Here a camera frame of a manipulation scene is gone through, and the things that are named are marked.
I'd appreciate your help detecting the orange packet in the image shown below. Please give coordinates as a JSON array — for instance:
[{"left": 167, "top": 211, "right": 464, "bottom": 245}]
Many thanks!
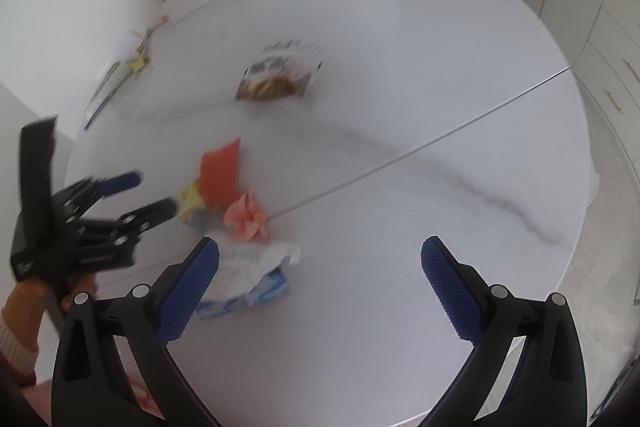
[{"left": 197, "top": 137, "right": 243, "bottom": 210}]

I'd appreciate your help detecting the blue tissue packet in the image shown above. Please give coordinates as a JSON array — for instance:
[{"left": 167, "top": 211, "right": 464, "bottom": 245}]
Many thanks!
[{"left": 196, "top": 267, "right": 291, "bottom": 323}]

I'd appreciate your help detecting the yellow paper scrap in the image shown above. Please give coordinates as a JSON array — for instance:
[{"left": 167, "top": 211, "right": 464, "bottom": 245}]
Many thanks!
[{"left": 175, "top": 179, "right": 208, "bottom": 225}]

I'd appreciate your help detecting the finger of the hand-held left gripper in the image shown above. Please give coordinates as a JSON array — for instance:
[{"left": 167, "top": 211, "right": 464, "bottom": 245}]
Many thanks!
[
  {"left": 52, "top": 171, "right": 144, "bottom": 221},
  {"left": 82, "top": 198, "right": 179, "bottom": 241}
]

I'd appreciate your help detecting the pink crumpled paper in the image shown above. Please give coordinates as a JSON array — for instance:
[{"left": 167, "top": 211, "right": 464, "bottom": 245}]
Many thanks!
[{"left": 223, "top": 191, "right": 272, "bottom": 242}]

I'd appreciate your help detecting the clear plastic snack bag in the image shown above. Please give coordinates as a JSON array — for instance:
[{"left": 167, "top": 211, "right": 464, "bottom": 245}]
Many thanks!
[{"left": 235, "top": 38, "right": 324, "bottom": 102}]

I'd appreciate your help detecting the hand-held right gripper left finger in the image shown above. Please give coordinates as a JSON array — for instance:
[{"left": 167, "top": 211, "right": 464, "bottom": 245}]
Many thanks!
[{"left": 50, "top": 236, "right": 221, "bottom": 427}]

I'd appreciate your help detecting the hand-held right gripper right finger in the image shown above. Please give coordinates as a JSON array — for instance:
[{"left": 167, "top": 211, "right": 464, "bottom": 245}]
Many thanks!
[{"left": 417, "top": 235, "right": 588, "bottom": 427}]

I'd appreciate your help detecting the person's left forearm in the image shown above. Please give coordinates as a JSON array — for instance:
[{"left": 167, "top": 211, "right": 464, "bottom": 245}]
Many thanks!
[{"left": 0, "top": 307, "right": 40, "bottom": 390}]

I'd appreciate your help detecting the person's left hand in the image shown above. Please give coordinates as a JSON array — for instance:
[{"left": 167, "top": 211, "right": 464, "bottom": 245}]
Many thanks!
[{"left": 2, "top": 274, "right": 99, "bottom": 349}]

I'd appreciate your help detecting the beige drawer cabinet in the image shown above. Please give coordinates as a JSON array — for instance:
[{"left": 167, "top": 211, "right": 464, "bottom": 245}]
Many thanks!
[{"left": 570, "top": 0, "right": 640, "bottom": 148}]

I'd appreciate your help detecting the white crumpled tissue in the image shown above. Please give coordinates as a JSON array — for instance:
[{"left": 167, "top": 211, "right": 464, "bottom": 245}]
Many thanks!
[{"left": 205, "top": 239, "right": 302, "bottom": 300}]

